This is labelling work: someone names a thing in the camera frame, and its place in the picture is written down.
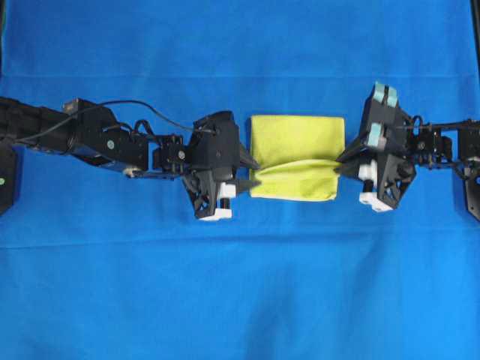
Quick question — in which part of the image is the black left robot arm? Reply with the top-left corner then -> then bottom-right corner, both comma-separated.
1,97 -> 260,221

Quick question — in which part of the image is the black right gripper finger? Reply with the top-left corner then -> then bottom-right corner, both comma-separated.
337,136 -> 365,164
334,160 -> 362,179

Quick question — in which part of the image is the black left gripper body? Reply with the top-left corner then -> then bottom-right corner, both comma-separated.
182,110 -> 239,221

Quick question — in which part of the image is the yellow microfiber towel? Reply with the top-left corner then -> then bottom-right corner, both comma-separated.
250,115 -> 345,202

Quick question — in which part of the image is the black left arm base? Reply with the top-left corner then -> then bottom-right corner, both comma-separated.
1,141 -> 23,215

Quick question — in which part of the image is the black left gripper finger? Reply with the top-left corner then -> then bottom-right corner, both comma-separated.
234,178 -> 261,196
239,143 -> 260,170

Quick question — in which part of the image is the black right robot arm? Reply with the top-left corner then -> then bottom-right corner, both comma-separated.
334,82 -> 479,218

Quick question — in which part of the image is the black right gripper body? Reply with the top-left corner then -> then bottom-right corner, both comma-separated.
347,82 -> 416,212

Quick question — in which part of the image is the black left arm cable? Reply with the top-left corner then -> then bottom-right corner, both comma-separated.
14,99 -> 218,145

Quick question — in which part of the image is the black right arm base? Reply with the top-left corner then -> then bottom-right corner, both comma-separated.
460,158 -> 479,221

